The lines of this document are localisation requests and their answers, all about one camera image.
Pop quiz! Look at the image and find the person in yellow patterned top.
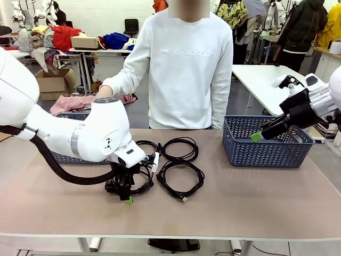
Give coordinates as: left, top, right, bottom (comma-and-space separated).
216, 0, 250, 65

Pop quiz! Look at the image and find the red clothes pile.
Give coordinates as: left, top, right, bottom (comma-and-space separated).
51, 24, 86, 53

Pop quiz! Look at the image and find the person in orange jacket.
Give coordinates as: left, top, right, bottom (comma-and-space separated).
152, 0, 169, 13

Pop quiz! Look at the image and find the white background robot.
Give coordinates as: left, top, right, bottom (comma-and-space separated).
36, 0, 58, 27
265, 0, 286, 30
10, 0, 34, 29

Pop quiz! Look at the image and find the black floor cable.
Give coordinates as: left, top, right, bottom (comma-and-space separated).
251, 243, 294, 256

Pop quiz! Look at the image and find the white table leg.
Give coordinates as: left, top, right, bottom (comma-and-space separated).
230, 239, 253, 256
76, 236, 102, 253

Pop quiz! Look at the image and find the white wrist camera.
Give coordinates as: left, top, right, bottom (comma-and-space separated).
151, 151, 161, 172
272, 75, 304, 93

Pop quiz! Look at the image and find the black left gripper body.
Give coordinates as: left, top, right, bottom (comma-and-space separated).
105, 162, 141, 201

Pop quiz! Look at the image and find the closed cardboard box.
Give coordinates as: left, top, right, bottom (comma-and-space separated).
70, 36, 101, 50

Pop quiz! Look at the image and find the black USB cable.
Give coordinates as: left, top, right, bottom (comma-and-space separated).
156, 159, 206, 205

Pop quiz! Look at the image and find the white background table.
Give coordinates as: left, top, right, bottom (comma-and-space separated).
231, 65, 331, 117

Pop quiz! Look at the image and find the thin black coiled cable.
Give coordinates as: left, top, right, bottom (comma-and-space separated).
159, 137, 199, 162

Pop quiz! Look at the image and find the blue cloth pile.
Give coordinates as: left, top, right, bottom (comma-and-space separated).
103, 32, 131, 50

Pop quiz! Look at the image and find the red checked cloth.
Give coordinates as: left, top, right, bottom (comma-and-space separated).
50, 94, 94, 116

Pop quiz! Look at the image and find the open cardboard box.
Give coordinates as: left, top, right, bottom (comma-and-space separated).
34, 68, 77, 102

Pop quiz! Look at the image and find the person in white sweater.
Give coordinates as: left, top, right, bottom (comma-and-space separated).
100, 0, 234, 130

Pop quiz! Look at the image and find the person's right forearm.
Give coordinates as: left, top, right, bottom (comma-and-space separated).
102, 68, 146, 97

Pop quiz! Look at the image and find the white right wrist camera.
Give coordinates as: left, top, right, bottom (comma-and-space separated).
272, 75, 304, 93

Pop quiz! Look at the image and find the person in dark jacket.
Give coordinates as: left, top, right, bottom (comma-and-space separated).
276, 0, 329, 75

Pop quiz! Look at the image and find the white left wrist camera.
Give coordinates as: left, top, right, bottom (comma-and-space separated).
151, 151, 161, 172

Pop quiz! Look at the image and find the blue plastic woven basket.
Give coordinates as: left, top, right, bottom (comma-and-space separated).
222, 114, 316, 169
50, 111, 111, 165

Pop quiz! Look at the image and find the white clothes table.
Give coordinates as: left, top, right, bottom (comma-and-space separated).
68, 46, 134, 94

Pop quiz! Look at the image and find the person in black clothes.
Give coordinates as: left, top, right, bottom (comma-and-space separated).
52, 0, 74, 28

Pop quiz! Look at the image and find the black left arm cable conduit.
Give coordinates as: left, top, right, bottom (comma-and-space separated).
0, 124, 118, 186

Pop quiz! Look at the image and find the grey patterned bag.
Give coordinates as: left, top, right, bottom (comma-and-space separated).
18, 34, 34, 53

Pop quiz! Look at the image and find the person in yellow jacket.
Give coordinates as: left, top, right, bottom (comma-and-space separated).
316, 4, 341, 49

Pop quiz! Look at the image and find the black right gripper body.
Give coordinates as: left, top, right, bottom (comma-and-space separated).
279, 89, 324, 129

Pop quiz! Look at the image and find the black round floor base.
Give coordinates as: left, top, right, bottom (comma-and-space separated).
147, 238, 201, 253

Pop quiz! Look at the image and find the person's left forearm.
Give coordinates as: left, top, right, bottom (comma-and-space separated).
212, 85, 233, 130

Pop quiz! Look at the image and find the person's right hand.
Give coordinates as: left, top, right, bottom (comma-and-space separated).
94, 85, 113, 101

